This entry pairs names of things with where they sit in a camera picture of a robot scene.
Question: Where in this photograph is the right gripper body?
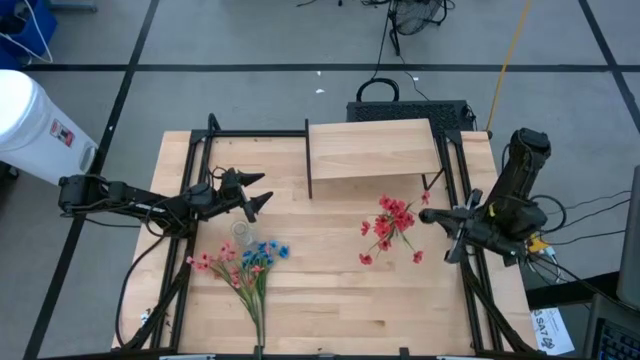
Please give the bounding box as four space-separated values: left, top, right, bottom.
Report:
448 188 484 251

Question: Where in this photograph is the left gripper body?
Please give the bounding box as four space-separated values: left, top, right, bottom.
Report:
212 184 259 224

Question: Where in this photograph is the tall ribbed glass vase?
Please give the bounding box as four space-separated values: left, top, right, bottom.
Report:
230 219 256 247

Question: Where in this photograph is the red artificial flower bunch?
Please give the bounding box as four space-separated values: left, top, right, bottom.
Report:
358 189 432 266

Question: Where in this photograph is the blue artificial flower bunch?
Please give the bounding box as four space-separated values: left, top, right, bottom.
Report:
241 239 291 349

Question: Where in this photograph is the pink artificial flower bunch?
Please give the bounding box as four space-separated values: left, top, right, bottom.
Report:
185 240 266 349

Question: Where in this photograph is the wooden shelf board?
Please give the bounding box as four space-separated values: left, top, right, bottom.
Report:
307 118 442 181

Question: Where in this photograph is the yellow plug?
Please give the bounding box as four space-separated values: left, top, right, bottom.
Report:
527 234 551 256

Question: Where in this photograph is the black computer case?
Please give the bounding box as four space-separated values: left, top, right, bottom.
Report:
346 99 476 132

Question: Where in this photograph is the white paper sheet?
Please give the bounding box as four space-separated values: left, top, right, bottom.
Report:
529 306 576 356

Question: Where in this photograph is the grey monitor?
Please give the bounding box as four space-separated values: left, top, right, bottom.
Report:
615 164 640 311

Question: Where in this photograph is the black keyboard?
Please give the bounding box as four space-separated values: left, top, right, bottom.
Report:
594 317 640 360

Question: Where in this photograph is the black floor fan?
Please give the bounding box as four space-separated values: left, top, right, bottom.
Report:
387 0 454 57

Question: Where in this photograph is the white plastic bin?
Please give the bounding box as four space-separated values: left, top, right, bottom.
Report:
0 68 99 187

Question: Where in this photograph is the blue bin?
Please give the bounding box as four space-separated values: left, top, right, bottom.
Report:
0 0 59 71

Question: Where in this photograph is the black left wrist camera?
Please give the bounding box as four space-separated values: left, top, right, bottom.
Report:
219 167 245 196

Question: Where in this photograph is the black shelf post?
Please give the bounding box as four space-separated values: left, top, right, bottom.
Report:
304 118 314 200
422 168 446 192

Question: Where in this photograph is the black aluminium table frame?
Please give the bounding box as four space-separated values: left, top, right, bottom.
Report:
119 112 544 359

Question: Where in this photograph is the black cable loop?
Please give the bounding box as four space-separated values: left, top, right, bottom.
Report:
355 77 401 104

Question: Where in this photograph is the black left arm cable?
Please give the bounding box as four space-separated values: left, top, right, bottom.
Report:
115 232 169 347

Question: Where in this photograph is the yellow hanging cable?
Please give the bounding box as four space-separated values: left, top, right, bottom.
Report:
487 0 532 132

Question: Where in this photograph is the white cable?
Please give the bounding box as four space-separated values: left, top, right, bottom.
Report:
0 0 54 64

